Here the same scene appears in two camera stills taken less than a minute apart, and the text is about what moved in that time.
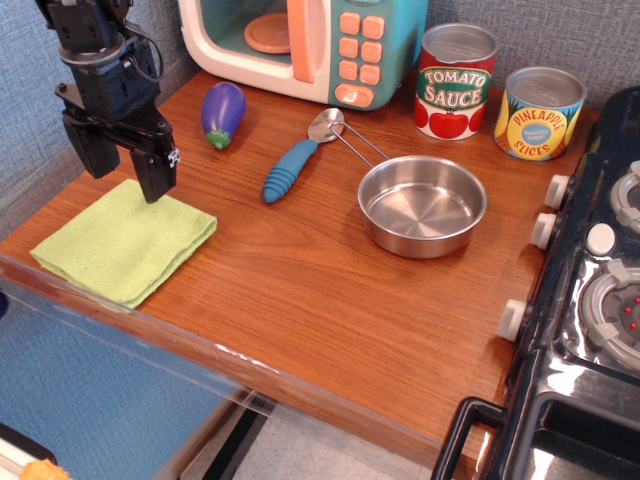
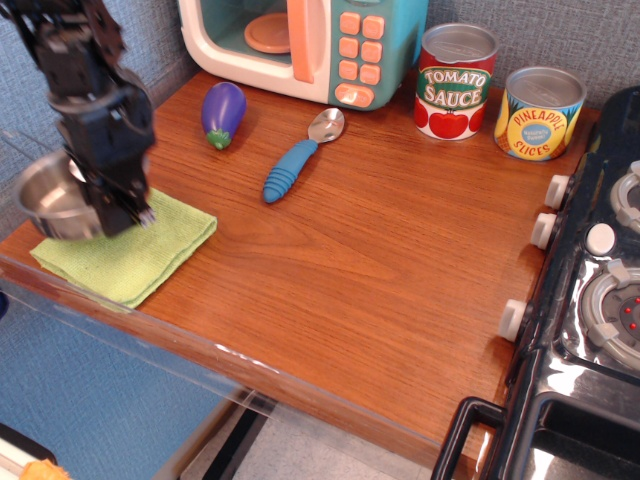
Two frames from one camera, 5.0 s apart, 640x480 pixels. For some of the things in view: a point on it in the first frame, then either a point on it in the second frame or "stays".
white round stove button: x=600 y=238 stays
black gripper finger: x=157 y=167 to x=120 y=214
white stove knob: x=511 y=318 stays
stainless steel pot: x=415 y=207 to x=54 y=192
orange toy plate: x=269 y=34 stays
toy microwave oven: x=361 y=55 stays
